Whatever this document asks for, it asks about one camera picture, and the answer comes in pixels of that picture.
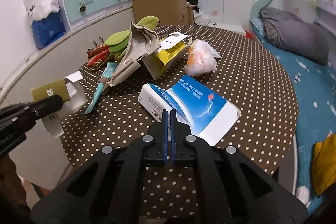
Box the olive green small box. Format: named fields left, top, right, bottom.
left=31, top=71, right=87, bottom=138

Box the blue white medicine box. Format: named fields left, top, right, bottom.
left=138, top=75, right=240, bottom=146

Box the teal toothpaste tube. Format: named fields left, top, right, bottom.
left=84, top=62, right=118, bottom=115

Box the green plush toy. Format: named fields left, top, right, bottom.
left=104, top=16, right=159, bottom=63

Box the yellow white carton box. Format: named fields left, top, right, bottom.
left=142, top=32, right=188, bottom=80

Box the white plastic bag with peels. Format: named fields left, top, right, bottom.
left=184, top=39, right=222, bottom=77

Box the white low cabinet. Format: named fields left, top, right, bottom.
left=1, top=5, right=134, bottom=190

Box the red gold snack bag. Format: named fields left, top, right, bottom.
left=87, top=44, right=116, bottom=71

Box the blue shopping bag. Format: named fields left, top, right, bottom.
left=31, top=12, right=66, bottom=50

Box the yellow cloth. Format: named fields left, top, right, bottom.
left=311, top=134, right=335, bottom=196

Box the white shopping bag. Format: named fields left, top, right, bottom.
left=23, top=0, right=60, bottom=22

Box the teal drawer unit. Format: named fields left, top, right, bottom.
left=58, top=0, right=131, bottom=32

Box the brown polka dot tablecloth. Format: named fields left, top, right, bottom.
left=60, top=24, right=300, bottom=221

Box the teal bed sheet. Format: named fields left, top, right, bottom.
left=250, top=18, right=335, bottom=215

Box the red step platform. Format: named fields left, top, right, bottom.
left=245, top=30, right=256, bottom=41

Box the large cardboard box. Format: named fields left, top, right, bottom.
left=132, top=0, right=189, bottom=26

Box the grey folded blanket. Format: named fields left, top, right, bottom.
left=260, top=7, right=334, bottom=66

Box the white plastic bag on floor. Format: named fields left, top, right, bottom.
left=194, top=10, right=211, bottom=26

